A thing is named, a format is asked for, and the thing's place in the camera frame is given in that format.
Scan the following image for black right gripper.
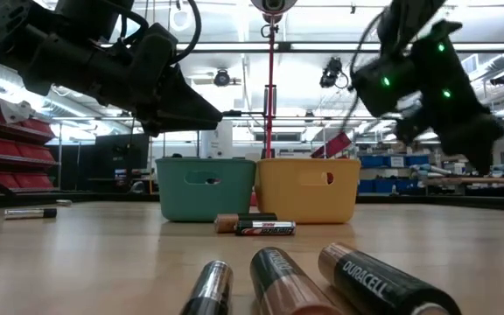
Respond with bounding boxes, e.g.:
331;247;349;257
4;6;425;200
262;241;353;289
394;101;504;177

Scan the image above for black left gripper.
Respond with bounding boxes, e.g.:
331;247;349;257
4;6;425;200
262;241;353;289
23;41;224;138

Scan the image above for black copper Duracell battery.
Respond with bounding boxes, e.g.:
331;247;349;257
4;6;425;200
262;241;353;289
248;247;345;315
317;242;462;315

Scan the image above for white cylindrical tank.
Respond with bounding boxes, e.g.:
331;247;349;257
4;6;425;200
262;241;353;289
199;120;235;159

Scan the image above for blue bin shelf unit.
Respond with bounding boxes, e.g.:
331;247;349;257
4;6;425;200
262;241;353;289
355;152;431;195

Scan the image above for black monitor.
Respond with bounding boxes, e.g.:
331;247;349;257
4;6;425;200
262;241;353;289
94;133;151;172

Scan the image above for red tilted bin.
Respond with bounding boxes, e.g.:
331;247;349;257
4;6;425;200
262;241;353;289
310;131;354;159

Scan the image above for teal plastic bin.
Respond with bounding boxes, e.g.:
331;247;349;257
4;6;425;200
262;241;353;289
155;157;257;223

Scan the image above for wooden beam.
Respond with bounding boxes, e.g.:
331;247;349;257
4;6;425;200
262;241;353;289
424;176;504;186

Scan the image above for yellow plastic bin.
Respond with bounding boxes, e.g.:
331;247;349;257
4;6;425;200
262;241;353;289
255;157;361;225

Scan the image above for black silver Energizer battery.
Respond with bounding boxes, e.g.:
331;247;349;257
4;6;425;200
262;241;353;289
234;220;298;237

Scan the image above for black round hanging camera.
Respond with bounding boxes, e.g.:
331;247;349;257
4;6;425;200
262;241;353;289
213;68;232;88

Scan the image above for black metal frame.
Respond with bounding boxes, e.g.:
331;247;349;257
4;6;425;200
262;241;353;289
196;109;267;159

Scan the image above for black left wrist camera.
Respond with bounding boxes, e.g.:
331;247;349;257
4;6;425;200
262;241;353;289
134;22;179;69

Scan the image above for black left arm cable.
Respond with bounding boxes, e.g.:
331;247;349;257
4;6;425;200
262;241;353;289
171;0;203;66

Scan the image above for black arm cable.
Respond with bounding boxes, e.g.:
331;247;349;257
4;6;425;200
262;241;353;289
171;0;203;66
341;8;387;132

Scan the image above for silver ventilation duct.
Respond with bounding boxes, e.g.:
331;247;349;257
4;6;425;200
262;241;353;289
0;65;130;132

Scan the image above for black hanging camera device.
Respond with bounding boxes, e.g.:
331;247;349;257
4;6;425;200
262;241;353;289
318;56;350;90

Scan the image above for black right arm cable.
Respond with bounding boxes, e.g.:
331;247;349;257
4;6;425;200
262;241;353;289
341;8;387;132

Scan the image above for red camera stand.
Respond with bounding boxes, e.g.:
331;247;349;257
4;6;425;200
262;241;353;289
249;12;278;207

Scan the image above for black table border rail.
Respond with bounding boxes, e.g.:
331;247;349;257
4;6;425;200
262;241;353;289
0;191;504;210

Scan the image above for black overhead frame bar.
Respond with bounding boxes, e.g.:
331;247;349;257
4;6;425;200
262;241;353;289
0;41;504;55

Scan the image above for grey round overhead camera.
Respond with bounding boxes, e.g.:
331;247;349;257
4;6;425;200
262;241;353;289
249;0;299;25

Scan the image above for white grey bracket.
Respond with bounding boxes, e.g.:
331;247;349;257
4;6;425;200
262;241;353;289
0;99;38;125

